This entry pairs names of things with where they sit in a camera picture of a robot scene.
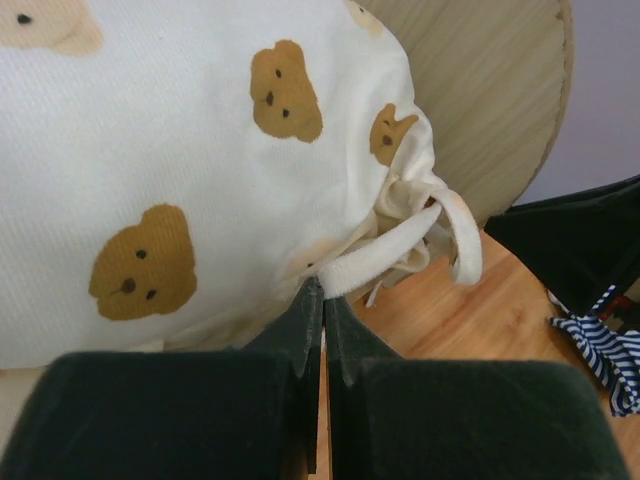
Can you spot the blue striped cloth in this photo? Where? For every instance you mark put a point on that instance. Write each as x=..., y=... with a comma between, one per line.
x=612, y=357

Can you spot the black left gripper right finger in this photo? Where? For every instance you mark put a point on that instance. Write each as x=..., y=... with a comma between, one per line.
x=394, y=418

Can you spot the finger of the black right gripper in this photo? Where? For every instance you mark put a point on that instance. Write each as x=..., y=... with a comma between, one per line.
x=578, y=245

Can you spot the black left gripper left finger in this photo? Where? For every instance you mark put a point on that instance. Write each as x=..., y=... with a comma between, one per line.
x=248, y=413

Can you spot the wooden pet bed frame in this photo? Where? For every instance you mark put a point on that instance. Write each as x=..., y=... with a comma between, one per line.
x=494, y=78

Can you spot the large bear print cushion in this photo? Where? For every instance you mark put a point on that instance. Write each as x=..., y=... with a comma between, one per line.
x=166, y=164

